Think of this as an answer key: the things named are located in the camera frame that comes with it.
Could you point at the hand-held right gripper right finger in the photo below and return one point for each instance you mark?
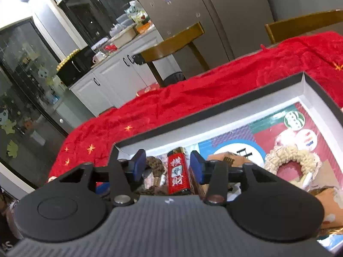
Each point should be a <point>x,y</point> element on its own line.
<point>195,166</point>

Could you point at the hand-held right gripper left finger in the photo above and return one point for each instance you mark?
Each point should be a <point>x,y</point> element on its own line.
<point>139,166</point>

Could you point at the brown fuzzy hair clip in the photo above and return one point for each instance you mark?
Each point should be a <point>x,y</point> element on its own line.
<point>156,166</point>

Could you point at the red lighter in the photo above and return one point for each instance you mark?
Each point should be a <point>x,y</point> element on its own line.
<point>178,174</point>

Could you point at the black cardboard box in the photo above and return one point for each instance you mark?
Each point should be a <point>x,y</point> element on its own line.
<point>241,101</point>

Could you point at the white fluffy sheep hair clip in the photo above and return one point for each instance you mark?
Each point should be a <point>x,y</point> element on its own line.
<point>294,152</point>

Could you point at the red printed blanket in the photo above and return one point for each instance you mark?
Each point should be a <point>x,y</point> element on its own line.
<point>187,99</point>

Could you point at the white kitchen cabinet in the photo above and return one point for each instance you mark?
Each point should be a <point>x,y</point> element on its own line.
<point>112,77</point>

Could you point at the white mug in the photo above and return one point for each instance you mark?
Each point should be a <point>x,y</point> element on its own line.
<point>98,57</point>

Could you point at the black microwave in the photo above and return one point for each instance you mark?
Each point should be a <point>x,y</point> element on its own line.
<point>72,69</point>

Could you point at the wooden chair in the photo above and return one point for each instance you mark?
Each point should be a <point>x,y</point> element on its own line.
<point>174,41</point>
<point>302,24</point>

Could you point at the beige plastic basin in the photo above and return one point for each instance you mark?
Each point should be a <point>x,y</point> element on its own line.
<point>124,37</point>

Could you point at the glass door cabinet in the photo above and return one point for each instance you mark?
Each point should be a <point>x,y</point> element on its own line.
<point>26,85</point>

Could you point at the white plastic bag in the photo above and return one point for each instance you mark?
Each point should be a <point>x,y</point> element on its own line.
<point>117,29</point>

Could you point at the orange food container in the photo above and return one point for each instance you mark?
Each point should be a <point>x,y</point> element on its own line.
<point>144,26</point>

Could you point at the stack of clear containers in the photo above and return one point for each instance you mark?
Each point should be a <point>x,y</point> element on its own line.
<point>124,19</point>

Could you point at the green and white snack bag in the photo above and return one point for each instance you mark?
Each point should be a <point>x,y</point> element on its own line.
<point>136,13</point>

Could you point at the grey refrigerator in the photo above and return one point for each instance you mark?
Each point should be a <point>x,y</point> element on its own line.
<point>214,10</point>

